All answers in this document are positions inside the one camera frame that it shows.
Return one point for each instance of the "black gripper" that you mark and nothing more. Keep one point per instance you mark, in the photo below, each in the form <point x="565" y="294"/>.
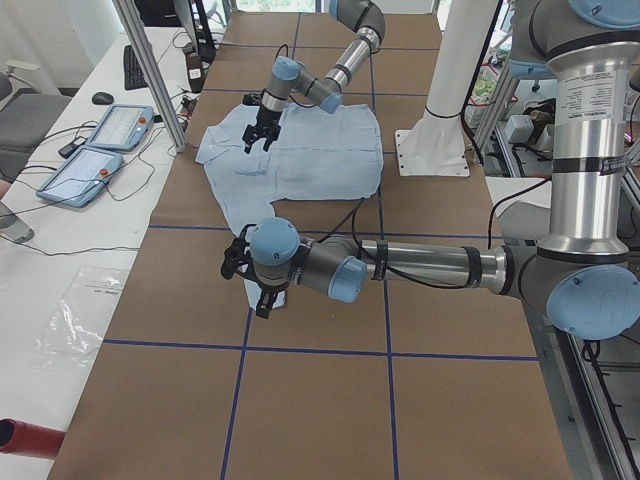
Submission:
<point x="270" y="288"/>
<point x="263" y="121"/>

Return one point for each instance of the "light blue striped shirt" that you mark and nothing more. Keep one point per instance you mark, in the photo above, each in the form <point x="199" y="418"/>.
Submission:
<point x="318" y="156"/>

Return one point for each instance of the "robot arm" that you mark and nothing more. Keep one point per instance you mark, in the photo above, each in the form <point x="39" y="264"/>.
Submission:
<point x="366" y="20"/>
<point x="576" y="275"/>

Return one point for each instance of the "upper blue teach pendant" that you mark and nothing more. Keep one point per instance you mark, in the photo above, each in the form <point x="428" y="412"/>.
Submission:
<point x="121" y="128"/>

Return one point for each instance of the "blue teach pendant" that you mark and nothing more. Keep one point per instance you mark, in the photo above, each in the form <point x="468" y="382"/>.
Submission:
<point x="81" y="178"/>
<point x="121" y="128"/>

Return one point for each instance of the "black keyboard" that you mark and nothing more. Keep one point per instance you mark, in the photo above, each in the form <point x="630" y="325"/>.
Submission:
<point x="134" y="78"/>

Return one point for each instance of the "black computer mouse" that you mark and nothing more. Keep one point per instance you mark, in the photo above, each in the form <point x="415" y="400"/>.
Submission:
<point x="102" y="98"/>

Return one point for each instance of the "lower blue teach pendant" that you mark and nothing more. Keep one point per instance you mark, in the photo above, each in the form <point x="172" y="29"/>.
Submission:
<point x="81" y="178"/>

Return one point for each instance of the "clear plastic bag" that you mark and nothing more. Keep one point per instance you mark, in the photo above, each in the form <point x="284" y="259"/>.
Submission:
<point x="72" y="337"/>

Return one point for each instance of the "grey office chair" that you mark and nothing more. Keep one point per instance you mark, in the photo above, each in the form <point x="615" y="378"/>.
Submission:
<point x="27" y="117"/>

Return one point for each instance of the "clear water bottle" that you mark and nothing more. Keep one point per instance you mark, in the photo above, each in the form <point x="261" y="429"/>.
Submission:
<point x="13" y="227"/>

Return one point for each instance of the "red cylinder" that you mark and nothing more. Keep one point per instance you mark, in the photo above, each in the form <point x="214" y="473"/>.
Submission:
<point x="30" y="440"/>

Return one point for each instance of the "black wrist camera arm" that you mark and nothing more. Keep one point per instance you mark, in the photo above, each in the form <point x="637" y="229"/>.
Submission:
<point x="252" y="99"/>
<point x="237" y="258"/>

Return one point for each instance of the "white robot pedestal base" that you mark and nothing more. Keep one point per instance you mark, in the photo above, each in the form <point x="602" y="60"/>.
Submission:
<point x="435" y="145"/>

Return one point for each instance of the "aluminium frame post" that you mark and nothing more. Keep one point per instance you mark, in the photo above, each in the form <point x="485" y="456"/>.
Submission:
<point x="134" y="28"/>

